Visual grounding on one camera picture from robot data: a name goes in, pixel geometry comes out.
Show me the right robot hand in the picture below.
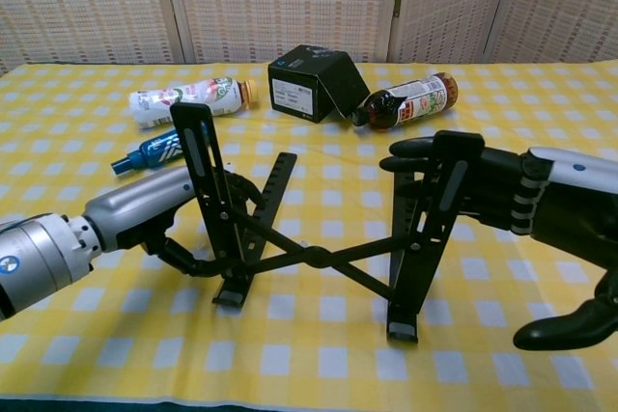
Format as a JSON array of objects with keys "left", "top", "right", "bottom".
[{"left": 379, "top": 135, "right": 618, "bottom": 350}]

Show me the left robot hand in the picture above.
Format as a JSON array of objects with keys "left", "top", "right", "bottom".
[{"left": 82, "top": 164, "right": 265, "bottom": 279}]

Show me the black folding laptop stand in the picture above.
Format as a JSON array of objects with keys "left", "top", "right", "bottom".
[{"left": 169, "top": 101, "right": 486, "bottom": 344}]

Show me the blue spray bottle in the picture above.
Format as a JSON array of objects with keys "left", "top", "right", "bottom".
[{"left": 109, "top": 125, "right": 211, "bottom": 176}]

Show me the white yogurt drink bottle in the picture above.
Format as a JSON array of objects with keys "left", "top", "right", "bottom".
[{"left": 127, "top": 76, "right": 258, "bottom": 131}]

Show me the yellow checkered tablecloth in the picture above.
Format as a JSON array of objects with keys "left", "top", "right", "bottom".
[{"left": 0, "top": 60, "right": 618, "bottom": 406}]

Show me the brown tea bottle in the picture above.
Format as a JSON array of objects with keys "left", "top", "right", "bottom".
[{"left": 351, "top": 71, "right": 459, "bottom": 132}]

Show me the black cardboard box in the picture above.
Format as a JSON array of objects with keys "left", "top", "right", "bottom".
[{"left": 267, "top": 43, "right": 372, "bottom": 125}]

